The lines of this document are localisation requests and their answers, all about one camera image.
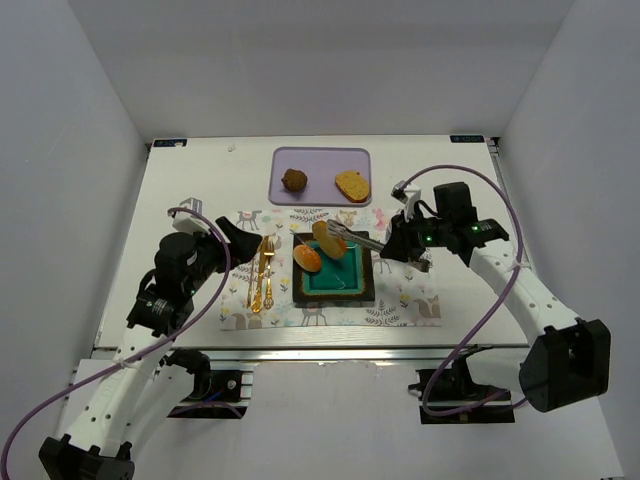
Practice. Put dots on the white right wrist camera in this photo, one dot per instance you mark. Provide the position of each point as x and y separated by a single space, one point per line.
408 194

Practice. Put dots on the gold fork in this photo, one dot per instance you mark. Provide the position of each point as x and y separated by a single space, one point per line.
257 304

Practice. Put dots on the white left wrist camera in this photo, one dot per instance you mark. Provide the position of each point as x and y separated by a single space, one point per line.
184 221

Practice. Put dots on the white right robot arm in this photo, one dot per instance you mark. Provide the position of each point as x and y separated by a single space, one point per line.
567 359

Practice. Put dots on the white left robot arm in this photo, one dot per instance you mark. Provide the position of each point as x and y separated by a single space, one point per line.
148 378

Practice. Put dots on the blue label sticker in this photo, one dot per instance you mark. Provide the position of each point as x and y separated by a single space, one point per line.
461 138
169 143

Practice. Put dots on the black teal square plate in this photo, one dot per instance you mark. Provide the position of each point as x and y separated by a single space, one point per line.
340 282

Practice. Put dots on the light blue mug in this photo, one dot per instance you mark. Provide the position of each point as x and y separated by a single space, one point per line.
388 232

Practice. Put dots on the gold knife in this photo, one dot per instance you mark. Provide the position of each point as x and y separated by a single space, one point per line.
249 297

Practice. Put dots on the blue label sticker left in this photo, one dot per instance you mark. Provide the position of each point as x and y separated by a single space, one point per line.
169 143

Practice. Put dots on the animal print placemat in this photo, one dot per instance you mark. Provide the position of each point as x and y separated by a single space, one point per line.
404 297

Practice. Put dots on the orange glazed bun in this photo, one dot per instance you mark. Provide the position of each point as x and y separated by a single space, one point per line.
307 258

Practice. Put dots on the gold spoon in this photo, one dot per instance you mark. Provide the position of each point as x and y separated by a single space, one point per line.
270 280

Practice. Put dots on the dark brown bread roll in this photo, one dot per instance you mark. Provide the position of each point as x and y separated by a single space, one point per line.
294 181

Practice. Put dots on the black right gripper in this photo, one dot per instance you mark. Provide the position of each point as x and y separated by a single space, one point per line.
403 242

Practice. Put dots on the large seeded bread slice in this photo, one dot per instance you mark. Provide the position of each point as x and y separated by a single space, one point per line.
353 186

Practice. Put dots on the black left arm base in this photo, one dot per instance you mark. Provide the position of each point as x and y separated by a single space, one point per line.
219 392

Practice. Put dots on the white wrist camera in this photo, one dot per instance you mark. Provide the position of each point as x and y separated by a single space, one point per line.
408 194
184 221

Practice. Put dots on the blue label sticker right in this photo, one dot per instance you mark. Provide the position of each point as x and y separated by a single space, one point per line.
461 138

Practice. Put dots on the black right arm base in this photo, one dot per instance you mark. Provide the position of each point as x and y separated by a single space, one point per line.
445 395

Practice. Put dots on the lavender serving tray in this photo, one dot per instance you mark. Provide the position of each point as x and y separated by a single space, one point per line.
321 165

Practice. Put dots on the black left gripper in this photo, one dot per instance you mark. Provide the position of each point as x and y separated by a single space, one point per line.
220 245

